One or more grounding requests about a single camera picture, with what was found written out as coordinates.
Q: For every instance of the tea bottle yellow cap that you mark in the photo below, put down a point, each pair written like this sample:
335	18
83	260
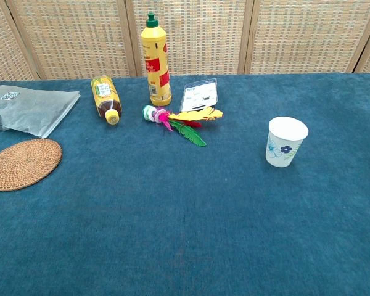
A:
105	98

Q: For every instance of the white floral paper cup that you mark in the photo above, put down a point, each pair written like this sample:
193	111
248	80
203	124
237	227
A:
286	140

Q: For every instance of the grey plastic mailer bag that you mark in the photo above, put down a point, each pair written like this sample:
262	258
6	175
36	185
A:
27	109

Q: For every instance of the clear blister card package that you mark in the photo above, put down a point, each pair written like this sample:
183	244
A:
200	94

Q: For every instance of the colourful feather shuttlecock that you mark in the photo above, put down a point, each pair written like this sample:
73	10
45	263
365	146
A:
185	121

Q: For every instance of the round woven rattan coaster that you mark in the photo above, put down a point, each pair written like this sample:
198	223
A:
23	164

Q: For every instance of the woven folding screen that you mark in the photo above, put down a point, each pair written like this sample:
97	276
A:
203	34

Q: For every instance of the tall yellow bottle green cap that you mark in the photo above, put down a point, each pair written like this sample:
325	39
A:
156	61

